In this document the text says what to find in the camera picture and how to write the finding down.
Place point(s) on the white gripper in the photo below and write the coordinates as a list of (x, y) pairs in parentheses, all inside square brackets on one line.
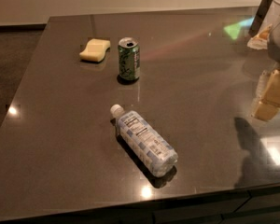
[(270, 104)]

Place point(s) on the blue plastic water bottle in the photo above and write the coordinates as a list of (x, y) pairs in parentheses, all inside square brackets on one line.
[(149, 147)]

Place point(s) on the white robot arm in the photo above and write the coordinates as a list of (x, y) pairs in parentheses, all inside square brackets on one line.
[(272, 15)]

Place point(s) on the snack bag in background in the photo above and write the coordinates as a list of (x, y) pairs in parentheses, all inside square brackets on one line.
[(260, 40)]

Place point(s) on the black box in background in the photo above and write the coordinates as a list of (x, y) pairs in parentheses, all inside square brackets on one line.
[(259, 17)]

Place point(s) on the green soda can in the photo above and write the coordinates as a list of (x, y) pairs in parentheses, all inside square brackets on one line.
[(129, 59)]

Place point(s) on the yellow sponge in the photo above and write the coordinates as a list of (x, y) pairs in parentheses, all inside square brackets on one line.
[(95, 50)]

